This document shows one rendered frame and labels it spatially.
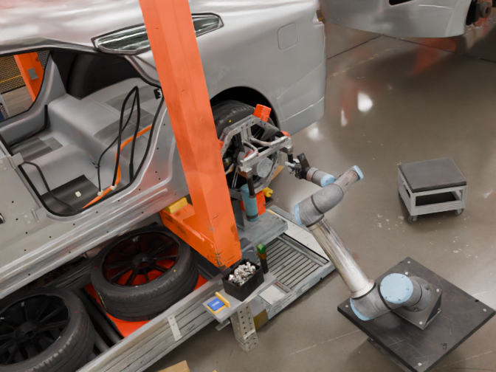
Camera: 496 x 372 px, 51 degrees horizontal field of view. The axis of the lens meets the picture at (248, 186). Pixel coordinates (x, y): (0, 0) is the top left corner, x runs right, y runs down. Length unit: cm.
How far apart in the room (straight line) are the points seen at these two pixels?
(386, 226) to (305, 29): 158
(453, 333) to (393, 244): 111
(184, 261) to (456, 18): 341
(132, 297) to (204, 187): 84
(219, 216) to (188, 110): 67
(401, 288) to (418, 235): 130
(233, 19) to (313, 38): 69
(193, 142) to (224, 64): 81
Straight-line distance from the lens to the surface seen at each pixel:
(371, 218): 416
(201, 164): 266
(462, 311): 313
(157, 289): 315
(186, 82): 247
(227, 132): 322
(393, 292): 278
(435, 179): 400
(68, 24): 295
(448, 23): 531
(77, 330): 313
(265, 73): 348
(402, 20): 526
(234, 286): 294
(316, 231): 272
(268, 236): 384
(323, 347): 331
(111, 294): 323
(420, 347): 294
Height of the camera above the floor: 261
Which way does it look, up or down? 34 degrees down
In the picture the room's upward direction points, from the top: 11 degrees counter-clockwise
